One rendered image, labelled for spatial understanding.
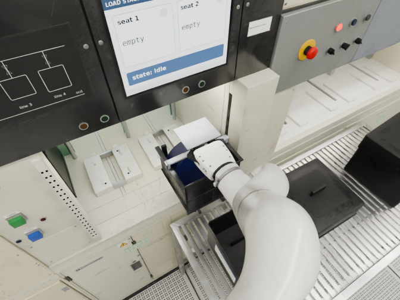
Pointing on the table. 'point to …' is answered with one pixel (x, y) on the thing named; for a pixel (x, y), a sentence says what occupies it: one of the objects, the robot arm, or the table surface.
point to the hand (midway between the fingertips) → (197, 137)
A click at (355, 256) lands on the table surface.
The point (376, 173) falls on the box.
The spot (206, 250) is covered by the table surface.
